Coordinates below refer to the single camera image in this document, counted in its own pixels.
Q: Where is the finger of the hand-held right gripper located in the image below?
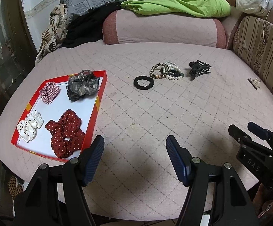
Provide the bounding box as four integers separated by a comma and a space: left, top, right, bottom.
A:
229, 124, 252, 147
248, 121, 273, 142

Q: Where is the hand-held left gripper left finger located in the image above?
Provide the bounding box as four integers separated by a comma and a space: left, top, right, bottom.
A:
14, 135, 105, 226

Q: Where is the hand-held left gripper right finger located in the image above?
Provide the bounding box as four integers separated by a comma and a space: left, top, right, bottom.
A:
166, 135, 260, 226

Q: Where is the red cardboard tray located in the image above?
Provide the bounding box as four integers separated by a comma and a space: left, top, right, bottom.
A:
11, 70, 108, 162

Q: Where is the bundle of bead bracelets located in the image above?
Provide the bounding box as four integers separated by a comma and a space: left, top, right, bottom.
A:
162, 62, 183, 81

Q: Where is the dark bead bracelet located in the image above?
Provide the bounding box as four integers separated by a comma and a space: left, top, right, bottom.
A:
168, 67, 184, 79

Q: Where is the leopard bead bracelet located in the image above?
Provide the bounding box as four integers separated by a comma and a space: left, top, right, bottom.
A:
151, 63, 167, 79

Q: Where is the red polka dot scrunchie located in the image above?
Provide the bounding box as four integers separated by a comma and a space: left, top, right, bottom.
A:
44, 110, 85, 159

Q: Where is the pearl hair pin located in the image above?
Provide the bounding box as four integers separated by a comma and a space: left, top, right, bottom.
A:
248, 77, 261, 90

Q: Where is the grey sheer scrunchie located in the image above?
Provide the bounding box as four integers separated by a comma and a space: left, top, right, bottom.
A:
66, 70, 101, 102

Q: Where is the white black-dotted scrunchie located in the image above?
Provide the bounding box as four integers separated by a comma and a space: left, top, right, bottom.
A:
17, 110, 44, 143

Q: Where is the black hair claw clip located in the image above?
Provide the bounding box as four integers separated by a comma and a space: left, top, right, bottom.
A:
189, 60, 212, 81

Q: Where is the red white plaid scrunchie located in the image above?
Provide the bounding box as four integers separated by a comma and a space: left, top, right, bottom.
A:
40, 82, 60, 105

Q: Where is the striped beige cushion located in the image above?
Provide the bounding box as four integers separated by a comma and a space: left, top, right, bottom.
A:
233, 16, 273, 109

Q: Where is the leopard print cloth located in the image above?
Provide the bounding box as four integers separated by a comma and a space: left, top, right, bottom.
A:
8, 176, 25, 199

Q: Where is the black cloth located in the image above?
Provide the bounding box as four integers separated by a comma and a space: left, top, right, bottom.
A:
62, 3, 127, 49

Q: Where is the white crumpled cloth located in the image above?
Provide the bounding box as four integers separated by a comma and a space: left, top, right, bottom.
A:
236, 0, 273, 16

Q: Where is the leaf print cloth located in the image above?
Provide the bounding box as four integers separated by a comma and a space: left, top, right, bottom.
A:
35, 3, 69, 64

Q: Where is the dark glass door cabinet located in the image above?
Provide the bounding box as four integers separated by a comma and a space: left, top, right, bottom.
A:
0, 0, 37, 160

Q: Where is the black hair tie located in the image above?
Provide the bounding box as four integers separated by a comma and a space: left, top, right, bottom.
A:
134, 75, 155, 90

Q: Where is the white cord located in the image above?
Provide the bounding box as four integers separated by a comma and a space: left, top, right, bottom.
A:
262, 5, 273, 43

